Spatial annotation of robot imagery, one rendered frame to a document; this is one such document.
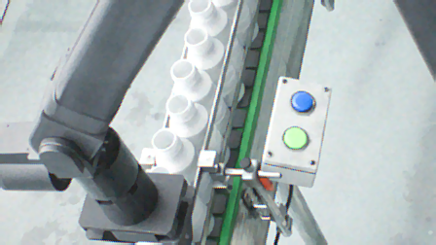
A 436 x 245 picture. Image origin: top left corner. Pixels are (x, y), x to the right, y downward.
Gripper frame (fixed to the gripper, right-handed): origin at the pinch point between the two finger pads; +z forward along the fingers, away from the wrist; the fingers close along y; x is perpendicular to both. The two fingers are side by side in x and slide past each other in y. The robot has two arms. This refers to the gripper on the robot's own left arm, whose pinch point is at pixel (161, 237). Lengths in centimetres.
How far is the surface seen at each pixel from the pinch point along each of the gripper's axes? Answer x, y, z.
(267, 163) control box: 24.8, -0.4, 29.5
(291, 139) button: 28.0, 2.9, 27.9
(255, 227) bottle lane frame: 24, -8, 52
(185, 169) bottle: 22.7, -12.2, 28.7
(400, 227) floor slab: 66, -2, 140
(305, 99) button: 34.9, 3.7, 28.1
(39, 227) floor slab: 59, -102, 142
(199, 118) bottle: 30.6, -11.4, 27.4
